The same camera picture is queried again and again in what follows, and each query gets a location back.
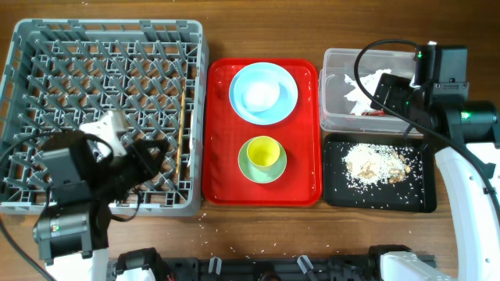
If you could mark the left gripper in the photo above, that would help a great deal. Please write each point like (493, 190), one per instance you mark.
(146, 165)

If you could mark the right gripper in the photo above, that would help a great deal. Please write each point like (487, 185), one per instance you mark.
(398, 86)

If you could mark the red snack wrapper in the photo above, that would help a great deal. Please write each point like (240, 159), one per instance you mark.
(374, 113)

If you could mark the white napkin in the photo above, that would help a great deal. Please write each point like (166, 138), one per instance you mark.
(362, 102)

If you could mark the wooden chopstick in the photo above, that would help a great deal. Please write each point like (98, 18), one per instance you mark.
(181, 130)

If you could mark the white plastic fork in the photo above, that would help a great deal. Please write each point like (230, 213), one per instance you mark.
(191, 142)

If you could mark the food scraps and rice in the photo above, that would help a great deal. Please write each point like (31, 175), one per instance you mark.
(379, 176)

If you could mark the yellow cup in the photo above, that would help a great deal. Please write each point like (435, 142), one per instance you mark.
(263, 152)

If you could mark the white bowl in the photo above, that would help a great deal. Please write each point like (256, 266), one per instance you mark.
(259, 96)

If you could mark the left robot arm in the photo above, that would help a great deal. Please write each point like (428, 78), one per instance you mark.
(72, 234)

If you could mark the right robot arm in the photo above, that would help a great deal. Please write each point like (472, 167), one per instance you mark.
(465, 136)

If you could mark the grey dishwasher rack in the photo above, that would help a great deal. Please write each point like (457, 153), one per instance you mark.
(60, 74)

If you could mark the clear plastic bin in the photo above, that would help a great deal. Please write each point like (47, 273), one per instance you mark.
(335, 108)

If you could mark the red plastic tray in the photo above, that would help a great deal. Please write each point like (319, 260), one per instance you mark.
(225, 133)

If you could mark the black plastic tray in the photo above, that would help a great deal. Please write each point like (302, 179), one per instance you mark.
(331, 165)

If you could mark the green saucer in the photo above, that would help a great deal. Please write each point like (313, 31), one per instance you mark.
(261, 175)

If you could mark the light blue plate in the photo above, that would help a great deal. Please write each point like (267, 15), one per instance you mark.
(264, 71)

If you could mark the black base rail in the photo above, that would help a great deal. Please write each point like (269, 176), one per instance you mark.
(336, 267)

